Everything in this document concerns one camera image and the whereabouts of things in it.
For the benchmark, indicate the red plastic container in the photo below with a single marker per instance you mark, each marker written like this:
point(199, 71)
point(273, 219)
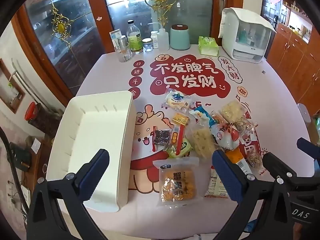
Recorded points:
point(30, 111)

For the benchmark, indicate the pale puffed rice packet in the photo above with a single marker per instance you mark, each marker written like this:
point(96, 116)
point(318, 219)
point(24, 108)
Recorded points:
point(231, 111)

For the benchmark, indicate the white barcode snack packet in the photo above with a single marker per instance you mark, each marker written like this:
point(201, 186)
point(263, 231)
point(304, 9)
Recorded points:
point(215, 182)

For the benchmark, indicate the clear nut bar packet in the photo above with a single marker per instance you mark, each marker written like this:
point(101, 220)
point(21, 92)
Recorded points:
point(253, 157)
point(244, 126)

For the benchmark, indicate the small glass jar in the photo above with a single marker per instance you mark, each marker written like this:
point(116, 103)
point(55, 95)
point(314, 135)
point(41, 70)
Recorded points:
point(147, 45)

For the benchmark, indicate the wooden cabinet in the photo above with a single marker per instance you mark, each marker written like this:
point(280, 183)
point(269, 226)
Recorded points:
point(295, 55)

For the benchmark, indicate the grey chair back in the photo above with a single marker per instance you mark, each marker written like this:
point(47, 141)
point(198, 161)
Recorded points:
point(303, 112)

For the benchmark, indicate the green plastic bag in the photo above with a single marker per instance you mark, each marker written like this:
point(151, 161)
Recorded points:
point(317, 126)

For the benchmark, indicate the dark snack packet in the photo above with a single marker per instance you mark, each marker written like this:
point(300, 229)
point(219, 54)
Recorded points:
point(162, 137)

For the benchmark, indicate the green tissue pack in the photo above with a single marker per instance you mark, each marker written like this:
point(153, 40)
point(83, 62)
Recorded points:
point(207, 46)

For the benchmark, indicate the metal can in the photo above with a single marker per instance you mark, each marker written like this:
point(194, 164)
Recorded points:
point(123, 41)

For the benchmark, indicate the white countertop appliance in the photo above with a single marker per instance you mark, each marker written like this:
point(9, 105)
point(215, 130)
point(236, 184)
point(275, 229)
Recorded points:
point(247, 42)

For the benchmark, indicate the red and white snack packet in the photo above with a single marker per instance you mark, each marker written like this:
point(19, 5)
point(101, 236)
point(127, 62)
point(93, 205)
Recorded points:
point(223, 136)

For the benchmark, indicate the round white cake packet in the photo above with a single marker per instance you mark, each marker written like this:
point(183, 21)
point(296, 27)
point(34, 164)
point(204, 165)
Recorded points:
point(176, 99)

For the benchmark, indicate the green snack packet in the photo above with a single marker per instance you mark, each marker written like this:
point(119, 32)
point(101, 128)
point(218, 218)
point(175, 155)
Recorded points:
point(185, 148)

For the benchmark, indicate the small gold door ornament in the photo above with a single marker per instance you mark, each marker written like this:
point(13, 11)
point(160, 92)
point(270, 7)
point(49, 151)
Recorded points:
point(60, 26)

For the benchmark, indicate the clear cracker packet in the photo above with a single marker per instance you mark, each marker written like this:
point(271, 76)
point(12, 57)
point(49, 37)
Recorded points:
point(200, 140)

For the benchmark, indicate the teal canister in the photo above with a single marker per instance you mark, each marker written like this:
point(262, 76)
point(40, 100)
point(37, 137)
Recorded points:
point(180, 38)

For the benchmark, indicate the yellow snack packet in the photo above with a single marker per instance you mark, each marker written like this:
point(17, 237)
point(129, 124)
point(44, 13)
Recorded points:
point(180, 119)

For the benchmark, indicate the egg yolk pastry packet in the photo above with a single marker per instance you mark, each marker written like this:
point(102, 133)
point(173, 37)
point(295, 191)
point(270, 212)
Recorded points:
point(177, 182)

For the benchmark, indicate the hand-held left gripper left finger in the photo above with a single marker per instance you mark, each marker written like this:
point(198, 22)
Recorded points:
point(96, 173)

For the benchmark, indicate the green label glass bottle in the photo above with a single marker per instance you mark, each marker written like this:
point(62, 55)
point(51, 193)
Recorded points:
point(135, 40)

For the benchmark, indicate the orange snack packet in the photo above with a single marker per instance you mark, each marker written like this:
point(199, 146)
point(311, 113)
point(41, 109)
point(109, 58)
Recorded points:
point(237, 158)

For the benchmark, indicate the blue snack packet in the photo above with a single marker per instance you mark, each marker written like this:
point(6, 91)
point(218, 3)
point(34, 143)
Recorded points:
point(202, 115)

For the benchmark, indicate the metal rod rack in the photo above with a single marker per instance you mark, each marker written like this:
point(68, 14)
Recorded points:
point(23, 85)

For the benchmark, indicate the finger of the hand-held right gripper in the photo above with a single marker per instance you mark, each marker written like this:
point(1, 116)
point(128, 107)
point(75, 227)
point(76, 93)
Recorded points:
point(287, 166)
point(308, 147)

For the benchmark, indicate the wooden wall niche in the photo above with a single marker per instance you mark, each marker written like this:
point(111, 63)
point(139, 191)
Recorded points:
point(11, 90)

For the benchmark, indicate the white squeeze bottle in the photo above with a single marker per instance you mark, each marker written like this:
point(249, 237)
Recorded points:
point(163, 40)

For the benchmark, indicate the red orange stick packet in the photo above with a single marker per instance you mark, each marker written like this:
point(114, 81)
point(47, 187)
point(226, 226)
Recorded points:
point(178, 137)

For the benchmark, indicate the white and blue box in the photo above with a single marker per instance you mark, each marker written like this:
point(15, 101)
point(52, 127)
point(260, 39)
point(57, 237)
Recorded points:
point(114, 36)

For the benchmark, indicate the wooden framed glass door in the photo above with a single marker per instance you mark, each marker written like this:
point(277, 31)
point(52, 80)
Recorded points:
point(82, 42)

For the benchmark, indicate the white plastic bin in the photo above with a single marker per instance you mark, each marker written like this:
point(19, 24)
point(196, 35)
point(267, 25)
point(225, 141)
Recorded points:
point(100, 130)

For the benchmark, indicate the black device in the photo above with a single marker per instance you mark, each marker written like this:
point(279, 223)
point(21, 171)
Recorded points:
point(20, 157)

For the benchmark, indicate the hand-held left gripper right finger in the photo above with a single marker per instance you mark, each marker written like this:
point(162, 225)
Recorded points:
point(228, 177)

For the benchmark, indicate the white pill bottle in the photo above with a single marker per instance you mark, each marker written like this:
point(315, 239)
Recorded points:
point(154, 40)

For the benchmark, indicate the clear drinking glass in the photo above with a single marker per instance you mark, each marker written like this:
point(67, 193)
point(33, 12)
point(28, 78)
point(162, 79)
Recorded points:
point(123, 55)

